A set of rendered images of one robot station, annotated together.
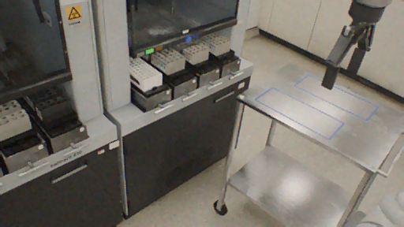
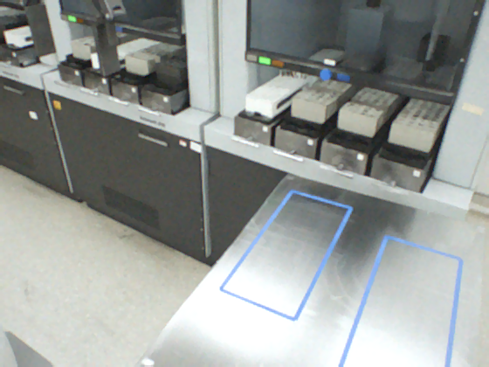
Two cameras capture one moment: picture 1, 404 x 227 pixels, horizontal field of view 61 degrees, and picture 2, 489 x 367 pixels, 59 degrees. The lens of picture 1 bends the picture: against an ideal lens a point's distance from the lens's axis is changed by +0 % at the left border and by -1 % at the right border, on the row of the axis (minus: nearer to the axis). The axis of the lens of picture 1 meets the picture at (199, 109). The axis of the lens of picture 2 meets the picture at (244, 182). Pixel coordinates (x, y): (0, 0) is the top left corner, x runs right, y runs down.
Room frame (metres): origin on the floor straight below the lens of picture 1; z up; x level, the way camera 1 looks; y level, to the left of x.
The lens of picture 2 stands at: (0.93, -1.02, 1.40)
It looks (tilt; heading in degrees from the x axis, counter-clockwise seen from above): 34 degrees down; 78
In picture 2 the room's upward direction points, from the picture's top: 1 degrees clockwise
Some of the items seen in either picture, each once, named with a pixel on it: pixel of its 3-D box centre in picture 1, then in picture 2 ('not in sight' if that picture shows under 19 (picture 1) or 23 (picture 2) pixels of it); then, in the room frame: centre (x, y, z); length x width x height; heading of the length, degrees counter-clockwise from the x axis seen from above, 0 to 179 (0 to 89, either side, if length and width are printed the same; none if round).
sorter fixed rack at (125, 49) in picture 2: not in sight; (128, 55); (0.81, 0.80, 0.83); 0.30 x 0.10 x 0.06; 46
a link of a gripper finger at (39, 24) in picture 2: (330, 76); (41, 31); (0.76, -0.32, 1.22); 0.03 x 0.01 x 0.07; 46
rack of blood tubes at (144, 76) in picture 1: (133, 69); (280, 93); (1.32, 0.31, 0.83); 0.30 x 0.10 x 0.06; 46
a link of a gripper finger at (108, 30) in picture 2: not in sight; (113, 29); (0.87, -0.43, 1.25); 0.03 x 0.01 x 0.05; 136
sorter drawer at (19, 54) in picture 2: not in sight; (68, 38); (0.51, 1.28, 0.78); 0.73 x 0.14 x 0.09; 46
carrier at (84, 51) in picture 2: not in sight; (83, 51); (0.64, 0.84, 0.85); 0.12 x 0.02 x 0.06; 137
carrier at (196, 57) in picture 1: (199, 56); (357, 122); (1.48, 0.03, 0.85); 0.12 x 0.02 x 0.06; 136
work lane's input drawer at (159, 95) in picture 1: (117, 67); (297, 95); (1.42, 0.41, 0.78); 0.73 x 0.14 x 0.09; 46
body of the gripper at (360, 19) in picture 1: (362, 20); not in sight; (0.81, -0.37, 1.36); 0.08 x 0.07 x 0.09; 136
